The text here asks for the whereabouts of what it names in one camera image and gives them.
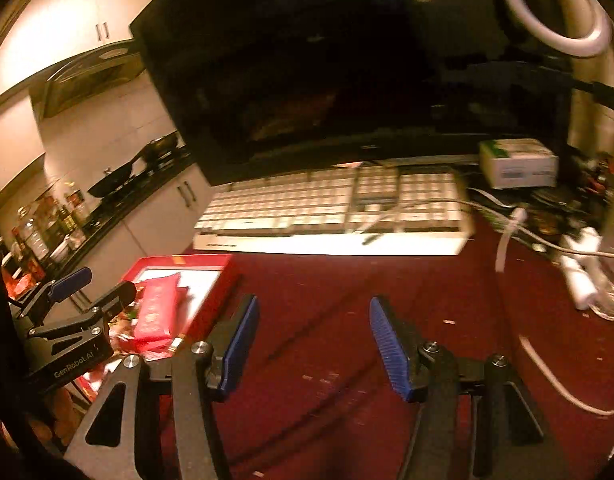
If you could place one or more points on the black frying pan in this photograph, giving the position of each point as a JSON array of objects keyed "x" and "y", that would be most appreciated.
[{"x": 111, "y": 181}]

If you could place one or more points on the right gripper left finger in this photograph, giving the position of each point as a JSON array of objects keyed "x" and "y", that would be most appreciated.
[{"x": 119, "y": 438}]

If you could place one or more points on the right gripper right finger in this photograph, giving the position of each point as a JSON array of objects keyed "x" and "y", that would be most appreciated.
[{"x": 509, "y": 437}]

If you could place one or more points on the small white cardboard box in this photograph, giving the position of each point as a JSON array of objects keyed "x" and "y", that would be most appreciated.
[{"x": 517, "y": 163}]

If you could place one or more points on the clear plastic bottle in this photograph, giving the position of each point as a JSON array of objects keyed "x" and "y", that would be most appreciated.
[{"x": 574, "y": 266}]

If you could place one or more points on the black wok pan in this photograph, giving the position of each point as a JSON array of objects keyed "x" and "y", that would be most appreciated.
[{"x": 157, "y": 148}]

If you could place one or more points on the range hood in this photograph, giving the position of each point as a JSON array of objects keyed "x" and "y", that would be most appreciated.
[{"x": 86, "y": 76}]

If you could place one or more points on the large red tissue pack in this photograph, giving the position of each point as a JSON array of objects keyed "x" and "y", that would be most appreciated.
[{"x": 161, "y": 349}]

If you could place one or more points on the black TCL monitor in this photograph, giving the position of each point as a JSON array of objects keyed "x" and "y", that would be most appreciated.
[{"x": 264, "y": 87}]

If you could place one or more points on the red tray box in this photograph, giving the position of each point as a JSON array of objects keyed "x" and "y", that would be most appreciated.
[{"x": 209, "y": 279}]

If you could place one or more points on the white keyboard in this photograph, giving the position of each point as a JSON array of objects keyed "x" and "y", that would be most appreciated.
[{"x": 366, "y": 210}]

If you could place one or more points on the white ring light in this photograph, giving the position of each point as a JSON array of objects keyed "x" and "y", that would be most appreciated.
[{"x": 577, "y": 28}]

